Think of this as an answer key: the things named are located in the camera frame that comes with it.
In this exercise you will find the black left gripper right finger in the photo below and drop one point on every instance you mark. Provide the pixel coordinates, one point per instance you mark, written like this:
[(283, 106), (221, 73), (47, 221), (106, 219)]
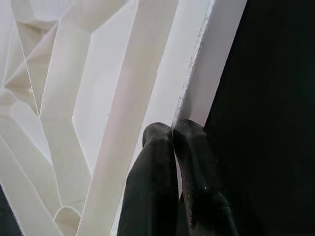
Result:
[(201, 186)]

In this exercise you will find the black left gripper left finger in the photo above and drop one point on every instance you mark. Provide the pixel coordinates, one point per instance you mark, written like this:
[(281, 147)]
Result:
[(150, 186)]

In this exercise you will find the white plastic table top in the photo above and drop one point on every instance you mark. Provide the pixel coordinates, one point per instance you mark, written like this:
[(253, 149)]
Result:
[(110, 98)]

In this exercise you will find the black table cloth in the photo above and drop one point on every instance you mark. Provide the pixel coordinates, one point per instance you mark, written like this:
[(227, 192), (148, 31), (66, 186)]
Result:
[(270, 110)]

